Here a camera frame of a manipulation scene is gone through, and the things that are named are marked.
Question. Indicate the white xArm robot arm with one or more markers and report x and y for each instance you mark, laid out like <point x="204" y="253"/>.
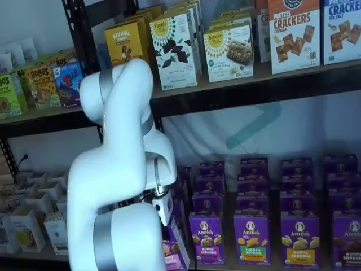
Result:
<point x="112" y="169"/>

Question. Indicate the purple Annie's hidden veggie box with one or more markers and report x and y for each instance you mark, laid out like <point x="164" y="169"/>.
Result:
<point x="251" y="242"/>

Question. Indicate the purple Annie's box violet patch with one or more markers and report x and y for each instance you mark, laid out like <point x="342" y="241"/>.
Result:
<point x="207" y="242"/>

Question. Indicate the white stand-up pouch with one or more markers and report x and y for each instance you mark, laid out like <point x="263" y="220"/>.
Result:
<point x="29" y="49"/>
<point x="17" y="56"/>
<point x="5" y="63"/>

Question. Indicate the purple Annie's box brown patch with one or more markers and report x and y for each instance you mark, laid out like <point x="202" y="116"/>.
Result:
<point x="348" y="242"/>

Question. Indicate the white patterned-top tall box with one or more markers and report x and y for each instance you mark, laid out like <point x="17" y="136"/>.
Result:
<point x="57" y="178"/>
<point x="49" y="189"/>
<point x="38" y="201"/>
<point x="8" y="234"/>
<point x="15" y="201"/>
<point x="56" y="234"/>
<point x="26" y="188"/>
<point x="26" y="231"/>
<point x="36" y="177"/>
<point x="61" y="204"/>

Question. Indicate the white backdrop sheet teal stripe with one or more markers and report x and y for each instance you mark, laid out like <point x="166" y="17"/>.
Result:
<point x="197" y="135"/>

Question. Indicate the white small boxes group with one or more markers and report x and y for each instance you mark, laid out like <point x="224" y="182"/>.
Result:
<point x="34" y="255"/>

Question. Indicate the blue sea salt crackers box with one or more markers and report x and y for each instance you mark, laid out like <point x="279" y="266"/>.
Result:
<point x="344" y="34"/>

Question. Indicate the orange pretzel crackers box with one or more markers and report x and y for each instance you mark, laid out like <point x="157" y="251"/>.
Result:
<point x="293" y="42"/>
<point x="262" y="34"/>

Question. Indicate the orange-yellow Revival snack box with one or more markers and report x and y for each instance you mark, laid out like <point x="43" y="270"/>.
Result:
<point x="121" y="39"/>
<point x="146" y="19"/>

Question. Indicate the blue ZBar snack box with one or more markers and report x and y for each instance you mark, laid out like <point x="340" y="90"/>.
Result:
<point x="66" y="84"/>

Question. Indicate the purple Annie's snack box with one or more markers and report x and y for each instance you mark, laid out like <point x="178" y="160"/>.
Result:
<point x="208" y="204"/>
<point x="180" y="209"/>
<point x="212" y="168"/>
<point x="342" y="185"/>
<point x="297" y="206"/>
<point x="210" y="185"/>
<point x="253" y="185"/>
<point x="252" y="206"/>
<point x="253" y="166"/>
<point x="339" y="165"/>
<point x="345" y="206"/>
<point x="186" y="173"/>
<point x="183" y="189"/>
<point x="296" y="168"/>
<point x="297" y="186"/>

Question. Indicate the green Bobo's snack box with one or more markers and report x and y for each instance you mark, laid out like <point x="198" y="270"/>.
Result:
<point x="21" y="84"/>
<point x="8" y="98"/>

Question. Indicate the tan particle board shelf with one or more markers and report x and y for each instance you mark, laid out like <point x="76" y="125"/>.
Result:
<point x="229" y="266"/>
<point x="42" y="113"/>
<point x="201" y="84"/>

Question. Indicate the black metal shelving rack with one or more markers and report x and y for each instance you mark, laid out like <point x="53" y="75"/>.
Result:
<point x="42" y="124"/>
<point x="253" y="93"/>

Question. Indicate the black power plug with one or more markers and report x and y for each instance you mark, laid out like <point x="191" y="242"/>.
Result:
<point x="24" y="158"/>

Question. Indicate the purple Annie's box pink patch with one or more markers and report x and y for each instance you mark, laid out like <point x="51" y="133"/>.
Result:
<point x="172" y="248"/>

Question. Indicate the Simple Mills chocolate thins box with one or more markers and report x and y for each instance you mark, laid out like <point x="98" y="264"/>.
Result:
<point x="180" y="11"/>
<point x="172" y="56"/>
<point x="189" y="4"/>

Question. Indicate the Simple Mills soft bars box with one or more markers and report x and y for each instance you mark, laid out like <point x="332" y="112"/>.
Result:
<point x="231" y="14"/>
<point x="229" y="22"/>
<point x="228" y="56"/>

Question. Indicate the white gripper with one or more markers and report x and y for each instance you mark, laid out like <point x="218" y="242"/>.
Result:
<point x="165" y="207"/>

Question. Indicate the yellow Bobo's snack box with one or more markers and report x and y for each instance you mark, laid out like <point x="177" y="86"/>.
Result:
<point x="42" y="87"/>
<point x="60" y="57"/>

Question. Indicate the purple Annie's box yellow patch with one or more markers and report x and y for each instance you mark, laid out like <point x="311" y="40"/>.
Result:
<point x="300" y="242"/>

